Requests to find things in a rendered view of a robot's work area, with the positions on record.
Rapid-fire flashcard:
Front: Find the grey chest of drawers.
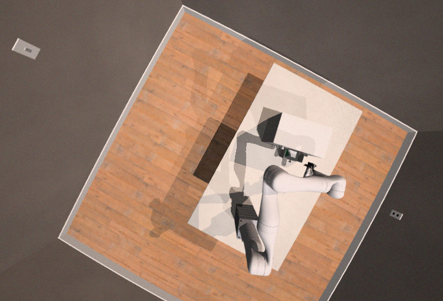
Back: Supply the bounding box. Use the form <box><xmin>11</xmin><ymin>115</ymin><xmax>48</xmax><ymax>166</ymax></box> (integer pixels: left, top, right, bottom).
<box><xmin>262</xmin><ymin>112</ymin><xmax>333</xmax><ymax>159</ymax></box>

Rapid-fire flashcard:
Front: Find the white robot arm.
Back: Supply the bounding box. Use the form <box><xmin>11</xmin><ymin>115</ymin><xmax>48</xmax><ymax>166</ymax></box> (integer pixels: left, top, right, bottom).
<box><xmin>240</xmin><ymin>165</ymin><xmax>346</xmax><ymax>276</ymax></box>

